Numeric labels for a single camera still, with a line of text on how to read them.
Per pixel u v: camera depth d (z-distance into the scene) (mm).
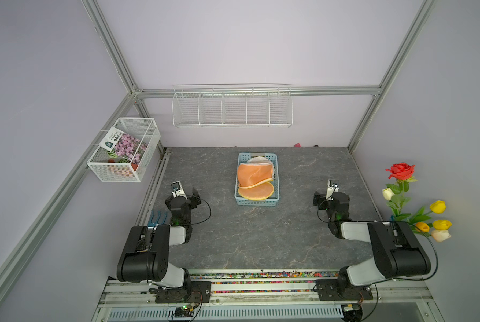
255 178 940
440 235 581
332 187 807
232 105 986
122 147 736
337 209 726
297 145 1240
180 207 694
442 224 588
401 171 628
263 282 771
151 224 913
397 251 455
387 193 682
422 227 578
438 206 631
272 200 915
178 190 789
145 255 456
